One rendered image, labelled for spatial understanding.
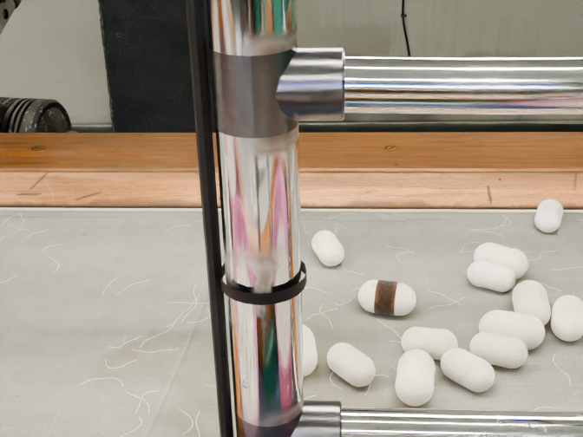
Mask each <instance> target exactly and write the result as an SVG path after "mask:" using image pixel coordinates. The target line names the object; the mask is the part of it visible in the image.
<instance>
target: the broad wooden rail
mask: <svg viewBox="0 0 583 437"><path fill-rule="evenodd" d="M298 134H299V182H300V209H453V210H537V209H538V206H539V204H540V203H541V202H542V201H544V200H546V199H554V200H557V201H558V202H559V203H560V204H561V205H562V208H563V210H583V132H421V133H298ZM0 207H9V208H202V205H201V195H200V174H199V163H198V153H197V142H196V133H0Z"/></svg>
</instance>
